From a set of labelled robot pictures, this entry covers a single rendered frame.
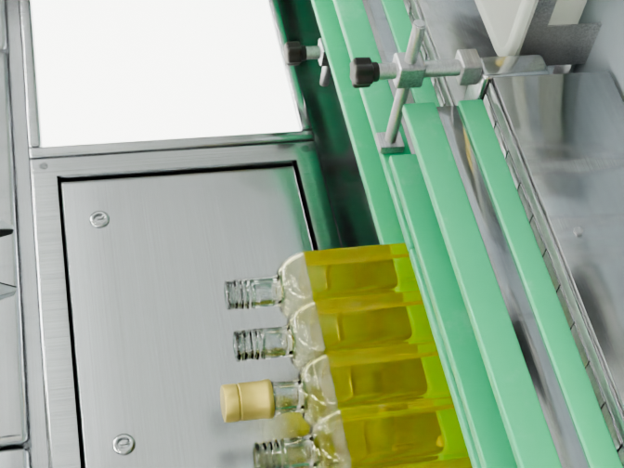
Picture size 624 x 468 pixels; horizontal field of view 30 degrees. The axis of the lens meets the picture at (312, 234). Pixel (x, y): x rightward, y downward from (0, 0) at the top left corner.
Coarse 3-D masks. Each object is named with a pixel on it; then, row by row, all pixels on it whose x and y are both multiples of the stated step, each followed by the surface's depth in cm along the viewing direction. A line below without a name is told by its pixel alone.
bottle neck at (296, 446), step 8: (264, 440) 101; (272, 440) 101; (280, 440) 101; (288, 440) 101; (296, 440) 101; (304, 440) 101; (256, 448) 100; (264, 448) 100; (272, 448) 100; (280, 448) 100; (288, 448) 100; (296, 448) 101; (304, 448) 101; (256, 456) 100; (264, 456) 100; (272, 456) 100; (280, 456) 100; (288, 456) 100; (296, 456) 100; (304, 456) 101; (312, 456) 101; (256, 464) 102; (264, 464) 100; (272, 464) 100; (280, 464) 100; (288, 464) 100; (296, 464) 101; (304, 464) 101; (312, 464) 101
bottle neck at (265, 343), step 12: (240, 336) 107; (252, 336) 107; (264, 336) 107; (276, 336) 107; (240, 348) 106; (252, 348) 107; (264, 348) 107; (276, 348) 107; (288, 348) 107; (240, 360) 107; (252, 360) 108
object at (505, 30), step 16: (480, 0) 123; (496, 0) 123; (512, 0) 123; (528, 0) 111; (496, 16) 121; (512, 16) 121; (528, 16) 113; (496, 32) 120; (512, 32) 115; (496, 48) 119; (512, 48) 116
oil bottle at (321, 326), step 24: (312, 312) 108; (336, 312) 108; (360, 312) 108; (384, 312) 109; (408, 312) 109; (288, 336) 107; (312, 336) 106; (336, 336) 106; (360, 336) 107; (384, 336) 107; (408, 336) 107; (432, 336) 108
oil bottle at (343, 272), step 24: (288, 264) 111; (312, 264) 111; (336, 264) 111; (360, 264) 112; (384, 264) 112; (408, 264) 112; (288, 288) 110; (312, 288) 109; (336, 288) 110; (360, 288) 110; (384, 288) 111; (408, 288) 111; (288, 312) 111
